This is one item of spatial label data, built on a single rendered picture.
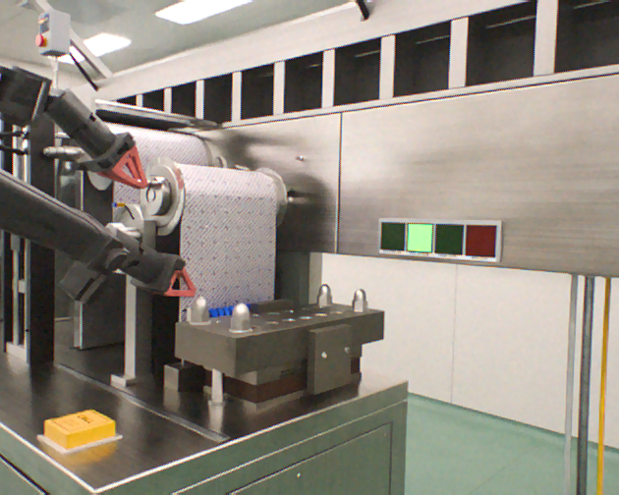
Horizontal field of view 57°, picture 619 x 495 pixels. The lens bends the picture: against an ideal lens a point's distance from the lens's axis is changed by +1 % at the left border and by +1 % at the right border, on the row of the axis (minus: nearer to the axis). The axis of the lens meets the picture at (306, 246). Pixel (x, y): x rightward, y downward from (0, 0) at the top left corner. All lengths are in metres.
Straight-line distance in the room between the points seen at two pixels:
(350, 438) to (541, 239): 0.47
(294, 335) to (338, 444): 0.21
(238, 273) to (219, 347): 0.25
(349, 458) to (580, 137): 0.65
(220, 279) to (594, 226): 0.65
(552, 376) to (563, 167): 2.63
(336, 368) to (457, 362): 2.75
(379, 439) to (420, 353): 2.77
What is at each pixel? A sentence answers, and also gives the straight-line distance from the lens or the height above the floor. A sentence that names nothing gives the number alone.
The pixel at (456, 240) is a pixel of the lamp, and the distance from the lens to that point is 1.04.
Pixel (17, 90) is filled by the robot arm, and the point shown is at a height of 1.40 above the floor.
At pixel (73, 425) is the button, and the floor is 0.92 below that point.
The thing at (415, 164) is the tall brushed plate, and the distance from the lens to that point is 1.09.
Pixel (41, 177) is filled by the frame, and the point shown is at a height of 1.28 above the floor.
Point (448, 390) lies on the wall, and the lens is 3.84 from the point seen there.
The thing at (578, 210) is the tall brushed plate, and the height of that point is 1.24.
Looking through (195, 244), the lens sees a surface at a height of 1.16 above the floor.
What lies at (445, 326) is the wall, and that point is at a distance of 3.76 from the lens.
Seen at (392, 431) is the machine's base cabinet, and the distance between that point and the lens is 1.17.
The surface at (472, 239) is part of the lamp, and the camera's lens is 1.02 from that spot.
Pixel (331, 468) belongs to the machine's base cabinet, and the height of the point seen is 0.79.
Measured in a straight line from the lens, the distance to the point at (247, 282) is 1.15.
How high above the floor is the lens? 1.22
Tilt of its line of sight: 3 degrees down
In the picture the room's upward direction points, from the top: 2 degrees clockwise
